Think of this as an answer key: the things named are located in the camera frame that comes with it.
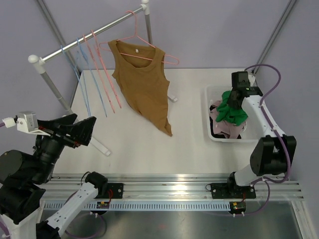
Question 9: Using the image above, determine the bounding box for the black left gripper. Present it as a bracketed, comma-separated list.
[31, 113, 97, 182]

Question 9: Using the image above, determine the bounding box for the light blue wire hanger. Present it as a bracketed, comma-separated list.
[60, 45, 91, 117]

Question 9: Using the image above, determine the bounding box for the mustard brown tank top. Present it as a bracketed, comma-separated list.
[111, 48, 172, 136]

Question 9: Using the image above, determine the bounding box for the pink hanger of mauve top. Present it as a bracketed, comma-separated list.
[83, 35, 115, 113]

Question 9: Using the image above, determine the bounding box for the pink hanger of green top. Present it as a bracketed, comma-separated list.
[91, 30, 122, 108]

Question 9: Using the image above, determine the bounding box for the pink hanger of brown top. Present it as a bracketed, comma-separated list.
[98, 11, 179, 65]

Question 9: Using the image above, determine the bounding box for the black tank top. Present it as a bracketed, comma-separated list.
[208, 104, 242, 140]

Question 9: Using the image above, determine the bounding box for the mauve pink tank top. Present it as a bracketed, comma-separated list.
[209, 99, 249, 139]

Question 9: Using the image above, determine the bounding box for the green tank top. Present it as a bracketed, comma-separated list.
[216, 91, 248, 126]

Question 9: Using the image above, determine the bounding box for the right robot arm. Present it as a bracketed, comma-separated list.
[226, 71, 297, 197]

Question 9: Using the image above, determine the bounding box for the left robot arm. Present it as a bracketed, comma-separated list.
[0, 111, 108, 239]

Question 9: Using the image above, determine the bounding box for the grey white clothes rack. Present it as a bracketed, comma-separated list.
[27, 0, 178, 157]

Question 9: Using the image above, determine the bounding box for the white plastic basket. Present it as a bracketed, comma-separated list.
[204, 85, 266, 143]

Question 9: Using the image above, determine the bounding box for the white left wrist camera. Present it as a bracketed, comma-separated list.
[0, 111, 50, 136]

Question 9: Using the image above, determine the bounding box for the white slotted cable duct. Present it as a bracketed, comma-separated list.
[43, 201, 231, 212]

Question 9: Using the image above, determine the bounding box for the aluminium front rail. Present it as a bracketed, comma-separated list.
[41, 174, 304, 201]

